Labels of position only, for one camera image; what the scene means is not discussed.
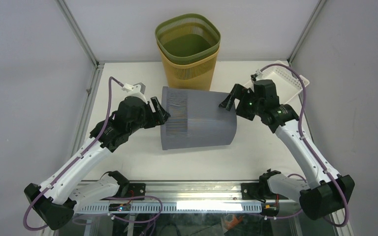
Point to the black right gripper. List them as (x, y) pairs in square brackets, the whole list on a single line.
[(237, 92)]

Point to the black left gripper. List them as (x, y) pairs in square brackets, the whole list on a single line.
[(161, 115)]

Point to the large grey slatted bin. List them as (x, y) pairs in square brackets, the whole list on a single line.
[(196, 120)]

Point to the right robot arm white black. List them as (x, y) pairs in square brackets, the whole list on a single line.
[(325, 190)]

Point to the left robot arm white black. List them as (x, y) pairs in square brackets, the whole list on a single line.
[(104, 139)]

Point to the yellow slatted bin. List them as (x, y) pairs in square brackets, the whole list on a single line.
[(187, 66)]

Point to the green slatted bin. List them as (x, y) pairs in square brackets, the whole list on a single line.
[(187, 38)]

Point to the orange object under table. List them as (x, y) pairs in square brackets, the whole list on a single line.
[(231, 220)]

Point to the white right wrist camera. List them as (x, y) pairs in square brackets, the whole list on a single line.
[(258, 75)]

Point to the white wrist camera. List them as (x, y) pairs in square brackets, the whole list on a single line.
[(258, 75), (136, 90)]

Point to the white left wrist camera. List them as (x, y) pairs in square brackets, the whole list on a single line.
[(136, 90)]

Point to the aluminium mounting rail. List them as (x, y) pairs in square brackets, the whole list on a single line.
[(192, 189)]

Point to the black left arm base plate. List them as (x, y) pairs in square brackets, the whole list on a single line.
[(134, 190)]

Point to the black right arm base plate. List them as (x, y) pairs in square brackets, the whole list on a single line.
[(252, 191)]

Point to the white slotted cable duct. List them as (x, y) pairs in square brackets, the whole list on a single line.
[(177, 207)]

